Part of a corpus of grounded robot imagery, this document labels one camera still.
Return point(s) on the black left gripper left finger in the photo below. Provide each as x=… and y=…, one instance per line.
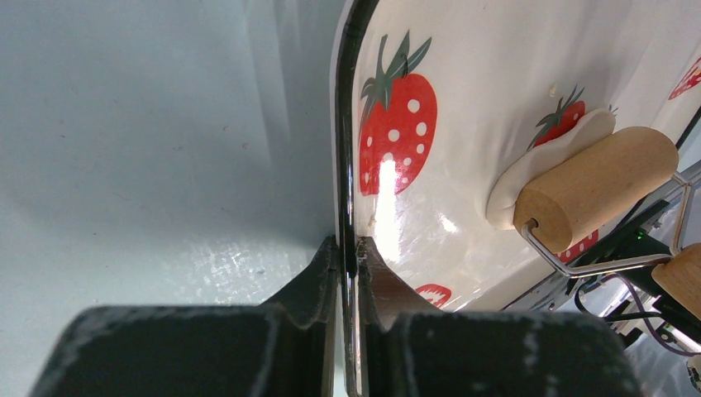
x=282, y=347

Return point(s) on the white dough piece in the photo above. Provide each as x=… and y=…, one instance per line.
x=589, y=130

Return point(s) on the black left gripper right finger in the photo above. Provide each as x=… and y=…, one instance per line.
x=412, y=348

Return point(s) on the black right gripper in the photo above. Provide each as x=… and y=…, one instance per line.
x=633, y=240

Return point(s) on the strawberry print rectangular tray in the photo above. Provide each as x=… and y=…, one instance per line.
x=434, y=100

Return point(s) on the wooden dough roller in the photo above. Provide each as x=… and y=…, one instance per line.
x=575, y=198

